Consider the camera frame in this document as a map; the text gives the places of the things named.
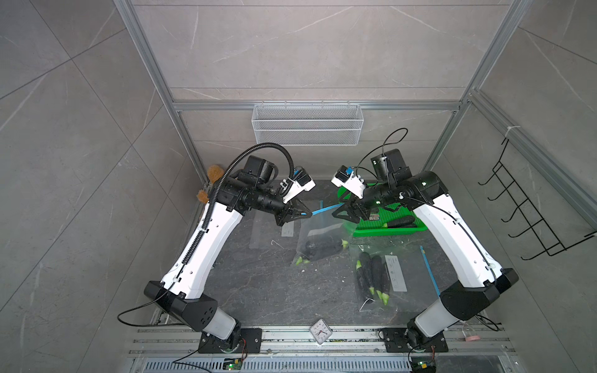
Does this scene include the bagged eggplant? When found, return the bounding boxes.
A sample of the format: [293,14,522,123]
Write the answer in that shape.
[355,260,370,304]
[358,252,376,296]

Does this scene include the dark eggplant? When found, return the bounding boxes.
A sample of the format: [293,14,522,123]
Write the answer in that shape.
[372,256,390,306]

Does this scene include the clear zip-top bag blue zipper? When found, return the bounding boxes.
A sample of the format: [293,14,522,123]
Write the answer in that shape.
[349,237,437,325]

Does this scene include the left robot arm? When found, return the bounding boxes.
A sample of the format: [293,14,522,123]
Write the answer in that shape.
[144,142,315,350]

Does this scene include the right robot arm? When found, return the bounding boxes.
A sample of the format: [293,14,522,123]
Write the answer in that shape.
[332,145,519,350]

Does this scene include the green plastic basket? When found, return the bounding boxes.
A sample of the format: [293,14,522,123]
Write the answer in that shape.
[333,203,428,238]

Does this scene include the brown teddy bear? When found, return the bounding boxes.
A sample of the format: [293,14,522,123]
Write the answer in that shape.
[197,165,225,204]

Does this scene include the small white clock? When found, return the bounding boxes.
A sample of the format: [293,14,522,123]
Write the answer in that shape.
[309,319,333,345]

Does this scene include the pink sand timer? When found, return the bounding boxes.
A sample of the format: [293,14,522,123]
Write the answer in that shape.
[462,326,481,342]

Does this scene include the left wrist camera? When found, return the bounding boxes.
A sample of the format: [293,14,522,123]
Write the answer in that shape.
[279,166,316,205]

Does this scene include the white wire wall basket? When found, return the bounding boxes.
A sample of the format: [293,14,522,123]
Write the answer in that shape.
[251,104,364,146]

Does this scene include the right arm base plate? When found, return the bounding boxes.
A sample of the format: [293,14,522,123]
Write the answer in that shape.
[379,327,449,353]

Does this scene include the black wall hook rack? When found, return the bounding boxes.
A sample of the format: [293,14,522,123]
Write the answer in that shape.
[477,139,596,261]

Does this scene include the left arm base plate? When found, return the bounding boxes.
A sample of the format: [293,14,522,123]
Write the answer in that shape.
[198,328,263,354]

